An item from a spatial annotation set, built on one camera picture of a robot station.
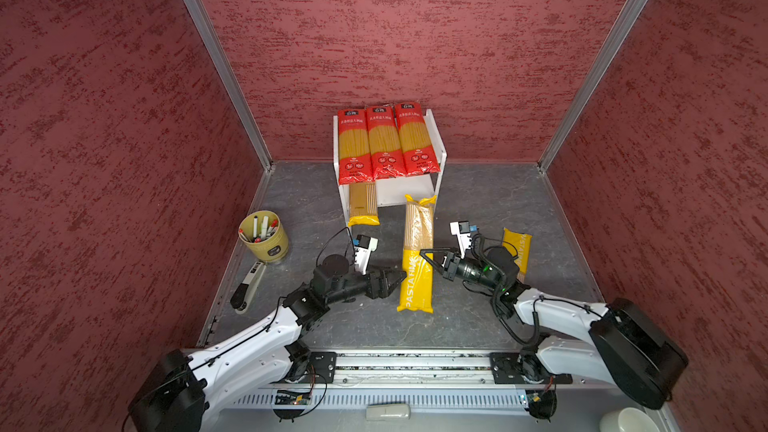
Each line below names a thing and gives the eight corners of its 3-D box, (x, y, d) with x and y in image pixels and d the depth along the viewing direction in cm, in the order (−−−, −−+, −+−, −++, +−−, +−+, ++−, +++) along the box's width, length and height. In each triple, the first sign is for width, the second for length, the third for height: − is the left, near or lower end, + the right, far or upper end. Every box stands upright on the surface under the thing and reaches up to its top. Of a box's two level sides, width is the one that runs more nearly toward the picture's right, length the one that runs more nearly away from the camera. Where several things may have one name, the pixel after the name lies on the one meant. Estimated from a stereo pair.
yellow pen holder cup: (251, 266, 94) (232, 243, 82) (262, 235, 101) (245, 210, 89) (287, 266, 94) (273, 243, 82) (295, 235, 101) (283, 210, 90)
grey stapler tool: (233, 312, 85) (226, 307, 81) (260, 266, 94) (255, 258, 90) (244, 315, 84) (237, 310, 80) (270, 268, 93) (265, 261, 90)
